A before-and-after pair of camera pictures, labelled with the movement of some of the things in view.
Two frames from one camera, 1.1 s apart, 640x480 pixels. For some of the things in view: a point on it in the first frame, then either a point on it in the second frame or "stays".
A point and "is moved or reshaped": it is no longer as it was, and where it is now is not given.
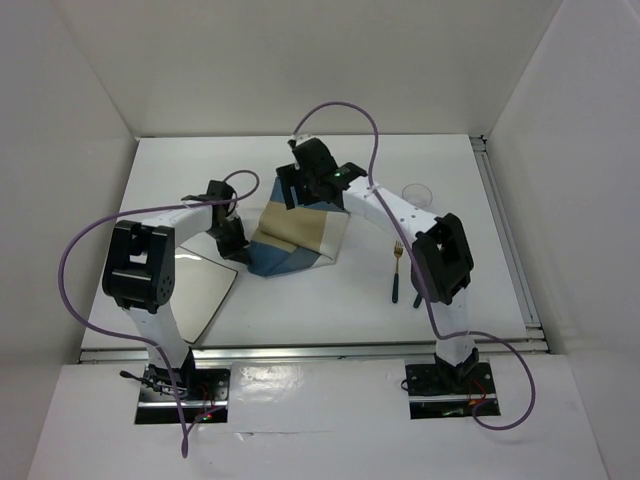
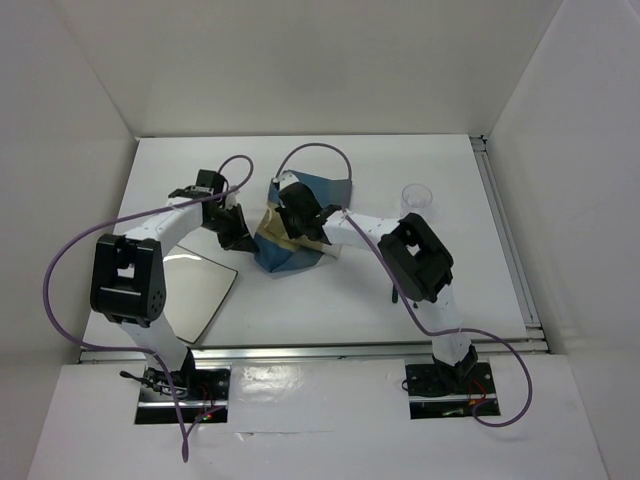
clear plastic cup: x=417 y=194 stays
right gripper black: x=289 y=176 to x=293 y=233
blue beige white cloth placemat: x=288 y=241 is moved or reshaped
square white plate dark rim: x=201 y=287 stays
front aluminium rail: x=316 y=351 stays
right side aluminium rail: x=531 y=318 stays
